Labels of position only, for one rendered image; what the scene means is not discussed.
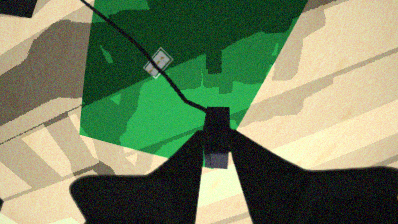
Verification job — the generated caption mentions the black fan cable with plug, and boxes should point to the black fan cable with plug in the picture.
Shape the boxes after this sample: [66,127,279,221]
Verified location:
[80,0,240,169]

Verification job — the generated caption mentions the green circuit board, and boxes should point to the green circuit board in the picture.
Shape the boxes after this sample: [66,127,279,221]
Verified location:
[79,0,308,159]

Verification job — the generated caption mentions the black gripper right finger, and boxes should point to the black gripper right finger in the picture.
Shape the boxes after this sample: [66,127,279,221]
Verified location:
[231,129,398,224]

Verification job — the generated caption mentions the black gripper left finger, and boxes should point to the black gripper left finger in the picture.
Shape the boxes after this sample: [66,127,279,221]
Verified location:
[69,130,204,224]

